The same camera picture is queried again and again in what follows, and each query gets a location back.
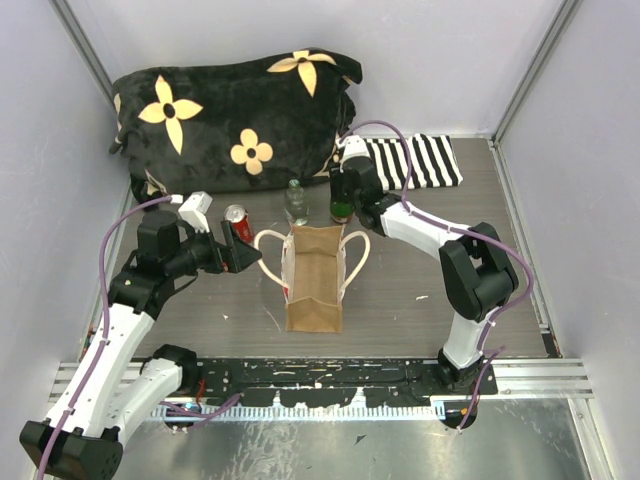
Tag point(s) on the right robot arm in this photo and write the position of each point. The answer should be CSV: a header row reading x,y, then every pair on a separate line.
x,y
477,273

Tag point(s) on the black white striped cloth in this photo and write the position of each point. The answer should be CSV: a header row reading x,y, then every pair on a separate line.
x,y
433,161

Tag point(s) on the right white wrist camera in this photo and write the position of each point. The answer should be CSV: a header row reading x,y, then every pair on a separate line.
x,y
351,146

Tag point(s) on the aluminium rail frame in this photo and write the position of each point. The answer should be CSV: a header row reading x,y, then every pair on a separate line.
x,y
528,379

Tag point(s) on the clear glass bottle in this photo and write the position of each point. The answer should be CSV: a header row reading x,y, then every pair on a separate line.
x,y
296,204

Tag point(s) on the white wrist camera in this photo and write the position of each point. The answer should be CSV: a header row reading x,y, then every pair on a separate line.
x,y
192,213
351,146

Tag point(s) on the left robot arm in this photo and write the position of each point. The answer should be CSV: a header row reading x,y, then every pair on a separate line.
x,y
84,435

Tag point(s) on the red cola can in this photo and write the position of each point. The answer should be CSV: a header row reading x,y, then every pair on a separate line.
x,y
238,216

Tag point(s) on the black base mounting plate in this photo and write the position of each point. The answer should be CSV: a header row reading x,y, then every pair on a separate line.
x,y
315,383

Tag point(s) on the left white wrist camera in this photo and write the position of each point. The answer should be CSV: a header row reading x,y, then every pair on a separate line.
x,y
192,213

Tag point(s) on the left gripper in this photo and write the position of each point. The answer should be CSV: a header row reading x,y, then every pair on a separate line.
x,y
235,258

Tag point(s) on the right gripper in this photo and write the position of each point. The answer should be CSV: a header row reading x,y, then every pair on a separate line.
x,y
336,177

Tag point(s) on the green glass bottle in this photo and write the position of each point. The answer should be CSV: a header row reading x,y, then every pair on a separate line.
x,y
341,211

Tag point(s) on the black floral plush blanket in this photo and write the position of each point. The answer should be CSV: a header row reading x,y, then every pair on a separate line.
x,y
244,127

